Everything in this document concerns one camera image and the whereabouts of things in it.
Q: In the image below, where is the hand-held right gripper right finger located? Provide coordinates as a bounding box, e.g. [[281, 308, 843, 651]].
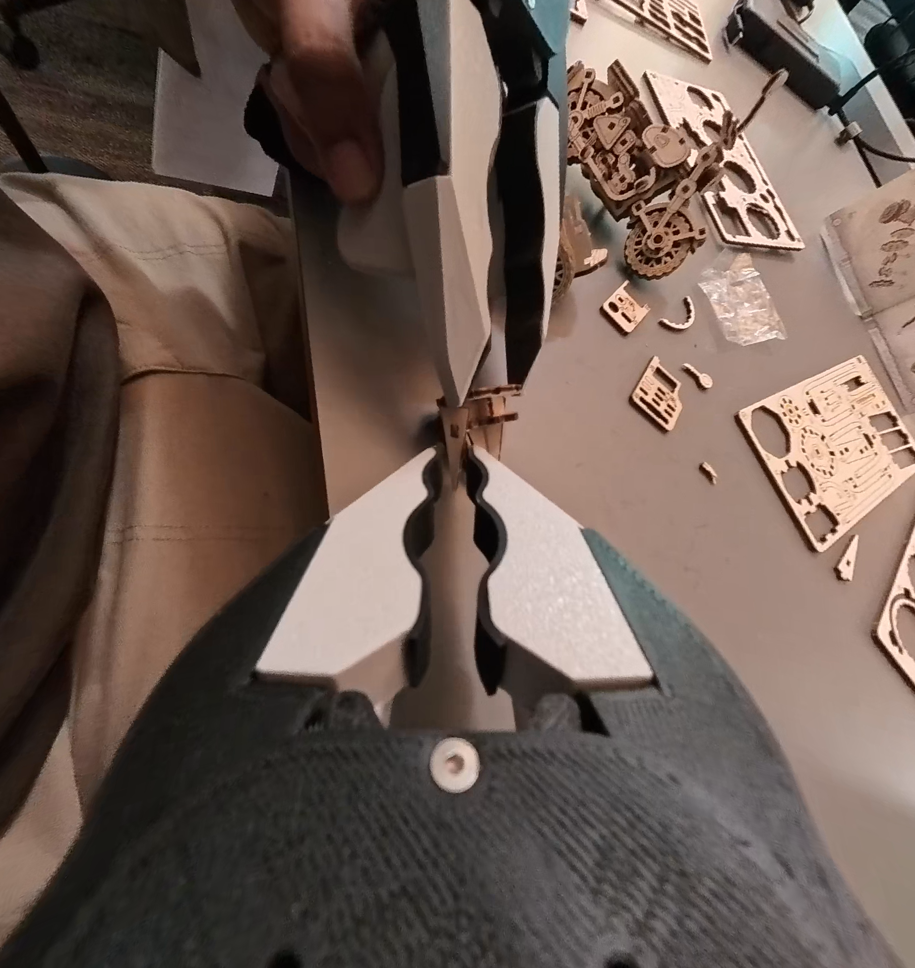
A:
[[465, 446, 656, 695]]

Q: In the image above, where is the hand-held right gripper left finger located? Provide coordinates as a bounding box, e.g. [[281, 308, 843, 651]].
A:
[[255, 446, 441, 694]]

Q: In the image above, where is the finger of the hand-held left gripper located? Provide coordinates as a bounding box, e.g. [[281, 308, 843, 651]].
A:
[[399, 0, 505, 411], [481, 98, 573, 390]]

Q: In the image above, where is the round wooden gear disc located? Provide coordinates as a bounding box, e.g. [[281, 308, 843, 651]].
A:
[[436, 383, 523, 441]]

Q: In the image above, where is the grey desk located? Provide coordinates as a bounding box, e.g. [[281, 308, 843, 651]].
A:
[[285, 0, 915, 968]]

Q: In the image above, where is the person's left hand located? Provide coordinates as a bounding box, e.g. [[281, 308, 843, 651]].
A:
[[261, 0, 401, 205]]

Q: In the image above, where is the wooden motorcycle model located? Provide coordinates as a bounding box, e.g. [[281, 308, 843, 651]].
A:
[[552, 60, 792, 299]]

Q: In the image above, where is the small square wooden fragment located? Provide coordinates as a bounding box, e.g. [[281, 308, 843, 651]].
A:
[[599, 280, 652, 334]]

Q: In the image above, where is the wooden sheet with oval holes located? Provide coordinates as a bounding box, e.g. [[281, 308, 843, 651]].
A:
[[645, 70, 806, 252]]

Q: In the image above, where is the clear plastic bag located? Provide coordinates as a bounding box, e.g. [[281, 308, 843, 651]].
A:
[[697, 252, 788, 348]]

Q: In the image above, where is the white paper sheet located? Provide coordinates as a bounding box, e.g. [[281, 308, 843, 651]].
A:
[[152, 45, 281, 199]]

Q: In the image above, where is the small slotted wooden fragment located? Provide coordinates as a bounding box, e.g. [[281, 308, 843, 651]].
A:
[[628, 356, 684, 433]]

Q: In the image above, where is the person's beige pants leg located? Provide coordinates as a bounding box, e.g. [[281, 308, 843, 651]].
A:
[[0, 172, 331, 968]]

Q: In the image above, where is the black box device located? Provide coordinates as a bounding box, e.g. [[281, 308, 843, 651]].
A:
[[728, 0, 845, 108]]

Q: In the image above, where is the wooden cutout sheet with gears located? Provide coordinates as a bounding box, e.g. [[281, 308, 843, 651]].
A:
[[736, 354, 915, 555]]

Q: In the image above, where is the printed instruction booklet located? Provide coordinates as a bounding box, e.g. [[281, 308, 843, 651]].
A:
[[819, 161, 915, 414]]

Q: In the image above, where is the black chair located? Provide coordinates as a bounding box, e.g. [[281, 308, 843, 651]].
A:
[[839, 0, 915, 141]]

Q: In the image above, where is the black cable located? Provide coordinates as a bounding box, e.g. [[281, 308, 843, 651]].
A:
[[826, 64, 915, 186]]

